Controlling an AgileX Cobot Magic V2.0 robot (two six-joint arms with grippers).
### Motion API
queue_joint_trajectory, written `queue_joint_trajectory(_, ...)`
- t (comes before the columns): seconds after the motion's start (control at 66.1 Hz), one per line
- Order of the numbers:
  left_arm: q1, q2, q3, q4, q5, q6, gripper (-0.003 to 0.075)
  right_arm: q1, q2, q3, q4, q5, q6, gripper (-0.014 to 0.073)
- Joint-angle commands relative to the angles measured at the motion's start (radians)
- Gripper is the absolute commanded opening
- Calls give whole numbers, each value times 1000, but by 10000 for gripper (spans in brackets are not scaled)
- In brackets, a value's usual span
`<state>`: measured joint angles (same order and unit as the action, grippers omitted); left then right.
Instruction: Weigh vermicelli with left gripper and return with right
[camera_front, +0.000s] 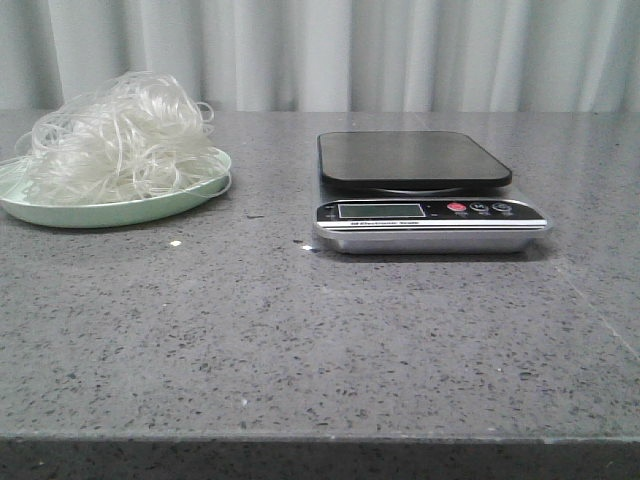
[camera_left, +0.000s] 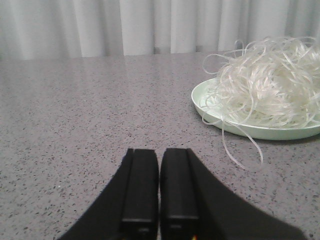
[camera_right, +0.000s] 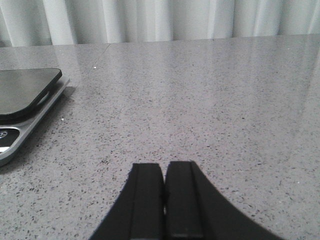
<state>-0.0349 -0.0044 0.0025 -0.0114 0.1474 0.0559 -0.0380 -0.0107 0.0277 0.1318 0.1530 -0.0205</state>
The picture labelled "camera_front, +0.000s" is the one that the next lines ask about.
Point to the white vermicelli noodle bundle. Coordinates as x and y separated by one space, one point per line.
138 136

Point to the white pleated curtain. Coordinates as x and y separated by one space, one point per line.
466 56

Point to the light green round plate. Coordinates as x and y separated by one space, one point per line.
14 201

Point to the silver digital kitchen scale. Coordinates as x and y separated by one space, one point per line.
419 192

